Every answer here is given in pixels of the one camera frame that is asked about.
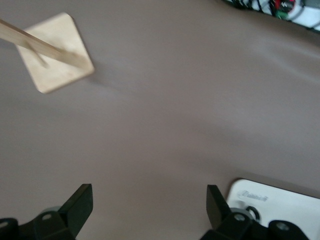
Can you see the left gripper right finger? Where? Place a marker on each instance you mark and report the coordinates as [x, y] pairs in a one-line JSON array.
[[225, 225]]

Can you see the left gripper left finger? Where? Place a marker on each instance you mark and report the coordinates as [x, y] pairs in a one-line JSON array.
[[72, 212]]

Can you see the cream rectangular tray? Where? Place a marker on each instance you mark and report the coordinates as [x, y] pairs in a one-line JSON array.
[[287, 207]]

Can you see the brown table mat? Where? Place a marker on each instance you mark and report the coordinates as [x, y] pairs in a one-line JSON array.
[[160, 112]]

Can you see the wooden mug tree stand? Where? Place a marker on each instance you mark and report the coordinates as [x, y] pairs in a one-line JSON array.
[[57, 75]]

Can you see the small green connector board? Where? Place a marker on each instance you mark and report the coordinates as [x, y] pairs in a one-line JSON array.
[[282, 13]]

